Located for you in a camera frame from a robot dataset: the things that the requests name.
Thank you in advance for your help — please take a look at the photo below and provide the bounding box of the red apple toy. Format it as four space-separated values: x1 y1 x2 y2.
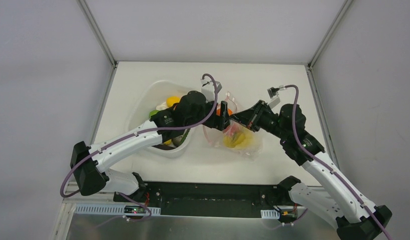
229 122 244 134

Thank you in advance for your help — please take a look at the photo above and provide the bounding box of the orange toy fruit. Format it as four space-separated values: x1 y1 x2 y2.
216 104 233 116

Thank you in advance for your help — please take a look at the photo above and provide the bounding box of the clear zip top bag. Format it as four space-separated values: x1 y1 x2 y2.
202 92 263 160

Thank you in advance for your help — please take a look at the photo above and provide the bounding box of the yellow napa cabbage toy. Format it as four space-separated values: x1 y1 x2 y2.
223 131 254 150

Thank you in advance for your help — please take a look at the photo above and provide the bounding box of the white plastic basket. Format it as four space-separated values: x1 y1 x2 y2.
125 80 195 159

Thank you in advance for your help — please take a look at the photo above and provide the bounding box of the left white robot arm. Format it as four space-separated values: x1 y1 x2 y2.
69 90 230 202

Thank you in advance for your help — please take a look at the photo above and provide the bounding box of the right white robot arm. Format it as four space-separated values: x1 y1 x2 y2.
230 100 392 240

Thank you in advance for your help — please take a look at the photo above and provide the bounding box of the yellow lemon toy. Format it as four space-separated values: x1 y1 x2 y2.
166 96 181 108

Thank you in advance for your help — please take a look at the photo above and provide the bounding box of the green lime toy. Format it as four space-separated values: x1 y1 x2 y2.
149 109 159 119

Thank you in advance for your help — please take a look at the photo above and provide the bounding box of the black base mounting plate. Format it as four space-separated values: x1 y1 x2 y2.
129 181 295 218

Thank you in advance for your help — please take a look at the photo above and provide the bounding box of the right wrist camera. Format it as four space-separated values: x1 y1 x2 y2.
267 87 281 109

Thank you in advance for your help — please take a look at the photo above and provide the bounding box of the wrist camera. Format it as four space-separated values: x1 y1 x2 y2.
267 87 281 109
200 78 222 102

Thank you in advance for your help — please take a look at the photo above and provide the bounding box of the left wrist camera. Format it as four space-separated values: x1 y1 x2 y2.
200 78 222 102

